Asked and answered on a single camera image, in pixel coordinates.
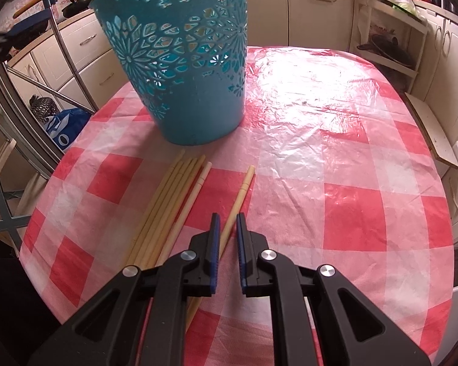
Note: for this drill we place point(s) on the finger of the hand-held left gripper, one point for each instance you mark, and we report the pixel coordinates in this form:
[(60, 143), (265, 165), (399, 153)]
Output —
[(26, 28)]

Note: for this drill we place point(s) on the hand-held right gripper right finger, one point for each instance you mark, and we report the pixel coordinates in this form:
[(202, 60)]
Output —
[(241, 247)]

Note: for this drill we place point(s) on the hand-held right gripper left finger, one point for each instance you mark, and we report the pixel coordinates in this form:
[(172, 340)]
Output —
[(215, 244)]

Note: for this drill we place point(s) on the teal perforated plastic basket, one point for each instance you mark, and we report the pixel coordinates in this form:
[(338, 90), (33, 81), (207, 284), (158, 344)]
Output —
[(198, 114)]

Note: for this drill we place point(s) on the black frying pan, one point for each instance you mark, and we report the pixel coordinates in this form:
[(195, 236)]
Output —
[(76, 7)]

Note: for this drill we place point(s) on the cream drawer cabinet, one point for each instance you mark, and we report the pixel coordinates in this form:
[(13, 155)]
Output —
[(87, 57)]

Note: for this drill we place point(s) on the dark speckled object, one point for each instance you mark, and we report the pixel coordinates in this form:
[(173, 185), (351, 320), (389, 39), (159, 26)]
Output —
[(42, 108)]

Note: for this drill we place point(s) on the red checkered tablecloth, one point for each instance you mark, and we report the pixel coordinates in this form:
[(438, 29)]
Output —
[(328, 198)]

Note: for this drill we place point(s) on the blue printed bag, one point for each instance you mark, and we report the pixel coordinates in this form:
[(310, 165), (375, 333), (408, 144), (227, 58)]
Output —
[(66, 125)]

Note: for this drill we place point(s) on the white wooden chair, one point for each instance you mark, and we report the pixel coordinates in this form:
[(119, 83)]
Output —
[(2, 160)]

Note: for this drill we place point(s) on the worn wooden bench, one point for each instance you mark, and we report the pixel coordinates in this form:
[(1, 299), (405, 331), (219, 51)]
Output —
[(431, 129)]

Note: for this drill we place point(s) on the dark wok with lid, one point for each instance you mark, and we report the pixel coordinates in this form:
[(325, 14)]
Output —
[(389, 51)]

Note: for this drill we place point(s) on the white hanging cloth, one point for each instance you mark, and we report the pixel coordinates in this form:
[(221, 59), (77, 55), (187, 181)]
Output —
[(364, 19)]

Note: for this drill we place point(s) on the white shelf rack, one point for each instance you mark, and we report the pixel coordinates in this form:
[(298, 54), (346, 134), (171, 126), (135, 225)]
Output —
[(404, 26)]

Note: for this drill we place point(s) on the cream tall side cabinets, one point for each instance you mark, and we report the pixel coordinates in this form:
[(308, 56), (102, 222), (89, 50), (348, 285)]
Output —
[(454, 64)]

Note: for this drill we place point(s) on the clear bag of greens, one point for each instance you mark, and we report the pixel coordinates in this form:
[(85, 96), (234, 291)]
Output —
[(400, 0)]

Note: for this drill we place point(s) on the metal tube frame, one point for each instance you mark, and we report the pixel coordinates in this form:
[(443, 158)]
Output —
[(26, 129)]

